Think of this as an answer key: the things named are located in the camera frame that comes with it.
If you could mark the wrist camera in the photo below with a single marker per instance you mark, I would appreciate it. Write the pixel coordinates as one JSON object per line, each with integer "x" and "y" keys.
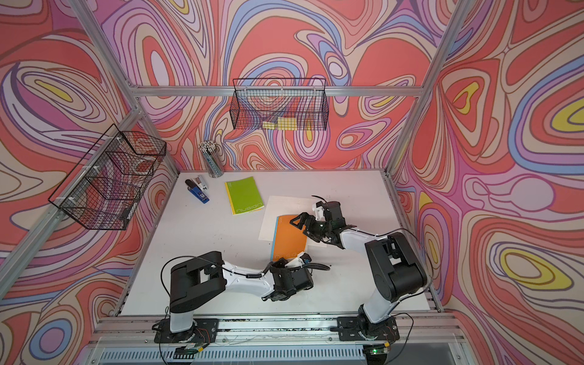
{"x": 319, "y": 210}
{"x": 299, "y": 261}

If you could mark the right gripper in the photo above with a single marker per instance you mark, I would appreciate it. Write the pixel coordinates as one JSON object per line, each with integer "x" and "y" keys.
{"x": 311, "y": 234}

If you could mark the wire basket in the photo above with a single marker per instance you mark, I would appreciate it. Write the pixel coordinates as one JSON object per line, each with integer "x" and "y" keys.
{"x": 258, "y": 100}
{"x": 103, "y": 190}

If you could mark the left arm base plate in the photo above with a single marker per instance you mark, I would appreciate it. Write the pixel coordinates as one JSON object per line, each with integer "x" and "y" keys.
{"x": 201, "y": 331}

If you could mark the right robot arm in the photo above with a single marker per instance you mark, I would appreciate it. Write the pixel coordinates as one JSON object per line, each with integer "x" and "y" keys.
{"x": 397, "y": 272}

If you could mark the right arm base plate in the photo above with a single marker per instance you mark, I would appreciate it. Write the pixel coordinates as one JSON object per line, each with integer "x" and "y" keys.
{"x": 359, "y": 328}

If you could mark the mesh pencil cup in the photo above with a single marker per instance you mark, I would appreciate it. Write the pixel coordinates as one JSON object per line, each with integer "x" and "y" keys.
{"x": 210, "y": 152}

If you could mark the orange cover notebook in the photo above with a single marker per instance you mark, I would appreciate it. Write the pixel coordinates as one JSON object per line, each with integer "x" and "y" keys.
{"x": 289, "y": 241}

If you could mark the yellow sticky notes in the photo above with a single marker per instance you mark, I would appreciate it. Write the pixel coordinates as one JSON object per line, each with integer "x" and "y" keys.
{"x": 282, "y": 124}

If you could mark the back wire basket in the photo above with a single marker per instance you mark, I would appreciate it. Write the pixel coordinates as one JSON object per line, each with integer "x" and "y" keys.
{"x": 258, "y": 100}

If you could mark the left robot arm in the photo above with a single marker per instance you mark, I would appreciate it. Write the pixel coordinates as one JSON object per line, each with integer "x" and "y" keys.
{"x": 199, "y": 279}

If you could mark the left wire basket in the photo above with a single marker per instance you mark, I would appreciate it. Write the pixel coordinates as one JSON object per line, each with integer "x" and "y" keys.
{"x": 103, "y": 190}

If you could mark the small white eraser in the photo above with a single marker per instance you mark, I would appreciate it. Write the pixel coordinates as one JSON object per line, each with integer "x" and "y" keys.
{"x": 200, "y": 182}

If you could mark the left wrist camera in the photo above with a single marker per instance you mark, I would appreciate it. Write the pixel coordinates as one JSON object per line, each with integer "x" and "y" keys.
{"x": 299, "y": 261}

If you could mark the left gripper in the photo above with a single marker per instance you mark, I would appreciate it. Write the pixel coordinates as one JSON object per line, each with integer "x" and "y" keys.
{"x": 280, "y": 266}

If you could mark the blue stapler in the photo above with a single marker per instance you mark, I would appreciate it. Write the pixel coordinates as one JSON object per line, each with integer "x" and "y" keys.
{"x": 196, "y": 191}

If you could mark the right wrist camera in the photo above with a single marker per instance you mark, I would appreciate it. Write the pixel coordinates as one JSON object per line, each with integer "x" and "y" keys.
{"x": 319, "y": 210}

